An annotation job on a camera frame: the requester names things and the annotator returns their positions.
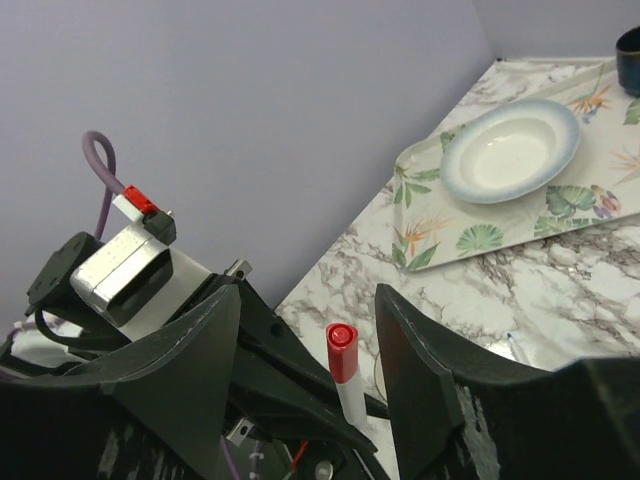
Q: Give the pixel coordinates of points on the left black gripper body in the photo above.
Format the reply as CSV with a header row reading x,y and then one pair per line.
x,y
276,385

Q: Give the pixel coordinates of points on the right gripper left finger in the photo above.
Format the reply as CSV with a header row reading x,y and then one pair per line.
x,y
153,409

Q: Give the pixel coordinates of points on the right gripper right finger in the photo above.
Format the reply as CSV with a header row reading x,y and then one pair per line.
x,y
460,411

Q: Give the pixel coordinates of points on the small red pen cap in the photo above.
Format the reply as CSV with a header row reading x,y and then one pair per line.
x,y
342,349

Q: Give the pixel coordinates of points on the white marker red tip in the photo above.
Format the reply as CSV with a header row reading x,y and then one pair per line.
x,y
352,400

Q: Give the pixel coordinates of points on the white marker blue tip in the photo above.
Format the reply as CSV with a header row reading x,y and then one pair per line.
x,y
517,351

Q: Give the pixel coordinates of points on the white dark-rimmed bowl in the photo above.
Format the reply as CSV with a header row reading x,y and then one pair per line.
x,y
379,377

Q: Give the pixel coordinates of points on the floral serving tray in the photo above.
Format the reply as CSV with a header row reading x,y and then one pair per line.
x,y
600,184

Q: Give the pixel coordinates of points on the white blue-rimmed plate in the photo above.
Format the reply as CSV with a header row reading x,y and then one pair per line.
x,y
510,151

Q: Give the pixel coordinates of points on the dark blue mug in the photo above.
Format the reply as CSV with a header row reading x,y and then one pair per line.
x,y
628,61

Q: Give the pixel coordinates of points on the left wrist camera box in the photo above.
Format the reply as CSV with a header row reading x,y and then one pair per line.
x,y
137,283

